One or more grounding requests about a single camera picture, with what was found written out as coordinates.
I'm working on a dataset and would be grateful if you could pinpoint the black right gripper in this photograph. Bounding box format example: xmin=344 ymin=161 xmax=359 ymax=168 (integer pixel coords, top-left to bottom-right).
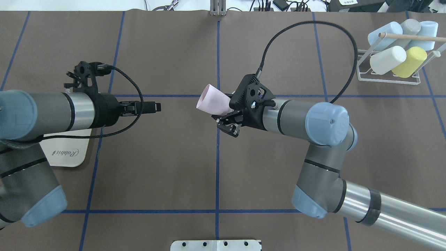
xmin=216 ymin=74 xmax=276 ymax=138

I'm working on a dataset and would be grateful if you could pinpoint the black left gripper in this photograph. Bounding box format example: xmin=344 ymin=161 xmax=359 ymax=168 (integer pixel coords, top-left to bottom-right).
xmin=93 ymin=93 xmax=162 ymax=127

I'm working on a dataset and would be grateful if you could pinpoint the pink plastic cup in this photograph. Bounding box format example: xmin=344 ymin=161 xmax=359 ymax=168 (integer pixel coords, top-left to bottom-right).
xmin=196 ymin=84 xmax=233 ymax=116

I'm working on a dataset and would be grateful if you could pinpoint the pale green plastic cup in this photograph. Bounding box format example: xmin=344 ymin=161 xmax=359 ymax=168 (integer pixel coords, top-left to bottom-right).
xmin=369 ymin=46 xmax=406 ymax=75

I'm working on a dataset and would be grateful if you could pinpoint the light blue plastic cup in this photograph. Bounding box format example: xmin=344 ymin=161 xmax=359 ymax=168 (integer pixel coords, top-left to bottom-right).
xmin=368 ymin=21 xmax=403 ymax=53

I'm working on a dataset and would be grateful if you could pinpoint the yellow plastic cup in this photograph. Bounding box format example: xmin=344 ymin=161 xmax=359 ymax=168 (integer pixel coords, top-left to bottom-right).
xmin=391 ymin=46 xmax=427 ymax=78

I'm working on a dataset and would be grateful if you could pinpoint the grey translucent plastic cup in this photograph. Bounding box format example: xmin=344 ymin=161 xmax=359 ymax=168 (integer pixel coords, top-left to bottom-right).
xmin=390 ymin=19 xmax=421 ymax=48

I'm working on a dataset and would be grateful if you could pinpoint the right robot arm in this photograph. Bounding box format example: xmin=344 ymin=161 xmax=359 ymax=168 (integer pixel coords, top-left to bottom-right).
xmin=212 ymin=74 xmax=446 ymax=251

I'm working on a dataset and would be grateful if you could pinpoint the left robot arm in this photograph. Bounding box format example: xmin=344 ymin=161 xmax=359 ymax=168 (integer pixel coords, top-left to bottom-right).
xmin=1 ymin=90 xmax=161 ymax=228

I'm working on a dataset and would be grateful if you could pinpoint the brown paper table mat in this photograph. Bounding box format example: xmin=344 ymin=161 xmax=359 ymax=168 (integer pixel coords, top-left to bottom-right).
xmin=1 ymin=9 xmax=445 ymax=251

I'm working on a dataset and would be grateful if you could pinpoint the white plastic tray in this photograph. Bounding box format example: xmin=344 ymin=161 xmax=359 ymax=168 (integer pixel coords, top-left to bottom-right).
xmin=40 ymin=138 xmax=90 ymax=167

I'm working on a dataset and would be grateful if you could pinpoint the metal rod with stand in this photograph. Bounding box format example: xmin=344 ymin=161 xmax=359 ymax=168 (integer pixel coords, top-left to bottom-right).
xmin=151 ymin=0 xmax=179 ymax=11

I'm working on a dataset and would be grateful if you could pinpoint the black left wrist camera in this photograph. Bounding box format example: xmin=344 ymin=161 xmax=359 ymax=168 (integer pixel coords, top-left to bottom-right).
xmin=63 ymin=61 xmax=112 ymax=95

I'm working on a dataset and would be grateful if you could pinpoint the braided black camera cable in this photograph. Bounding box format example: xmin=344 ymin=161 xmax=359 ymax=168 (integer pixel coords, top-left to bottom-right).
xmin=255 ymin=21 xmax=358 ymax=104

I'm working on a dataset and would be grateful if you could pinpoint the aluminium frame post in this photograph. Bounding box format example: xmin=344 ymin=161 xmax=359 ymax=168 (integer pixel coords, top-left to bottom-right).
xmin=210 ymin=0 xmax=227 ymax=16

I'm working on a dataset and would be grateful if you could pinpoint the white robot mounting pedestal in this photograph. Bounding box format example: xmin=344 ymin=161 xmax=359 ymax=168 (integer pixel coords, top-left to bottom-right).
xmin=170 ymin=239 xmax=262 ymax=251

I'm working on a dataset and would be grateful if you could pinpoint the white wire cup rack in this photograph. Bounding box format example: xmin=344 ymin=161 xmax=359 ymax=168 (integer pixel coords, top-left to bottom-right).
xmin=356 ymin=32 xmax=445 ymax=85

